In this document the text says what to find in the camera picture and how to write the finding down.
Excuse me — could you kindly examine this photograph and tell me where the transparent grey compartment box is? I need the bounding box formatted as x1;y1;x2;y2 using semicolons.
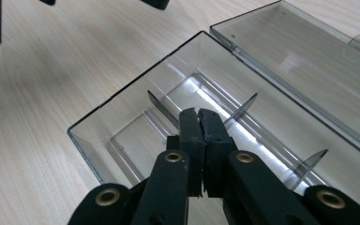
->
67;0;360;219

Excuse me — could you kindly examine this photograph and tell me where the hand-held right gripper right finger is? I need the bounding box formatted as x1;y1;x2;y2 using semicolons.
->
199;108;239;199

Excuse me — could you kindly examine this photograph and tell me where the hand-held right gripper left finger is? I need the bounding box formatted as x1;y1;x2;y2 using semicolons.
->
166;107;206;198

